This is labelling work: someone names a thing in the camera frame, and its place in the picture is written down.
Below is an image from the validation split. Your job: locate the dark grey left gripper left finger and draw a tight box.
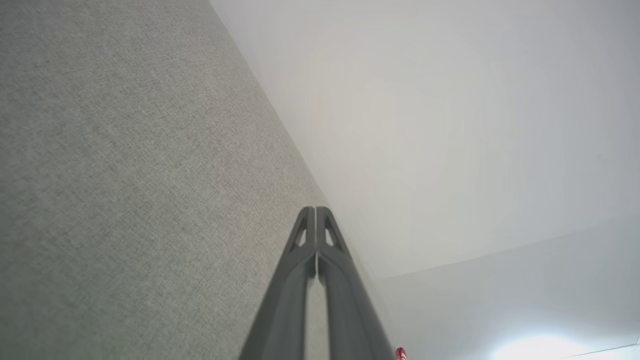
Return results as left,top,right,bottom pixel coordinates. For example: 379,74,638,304
239,206,317,360

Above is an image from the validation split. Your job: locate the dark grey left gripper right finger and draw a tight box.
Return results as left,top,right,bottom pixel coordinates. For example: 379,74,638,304
316,206,396,360

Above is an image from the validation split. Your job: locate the grey fabric panel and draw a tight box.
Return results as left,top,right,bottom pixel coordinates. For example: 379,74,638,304
0,0,401,360

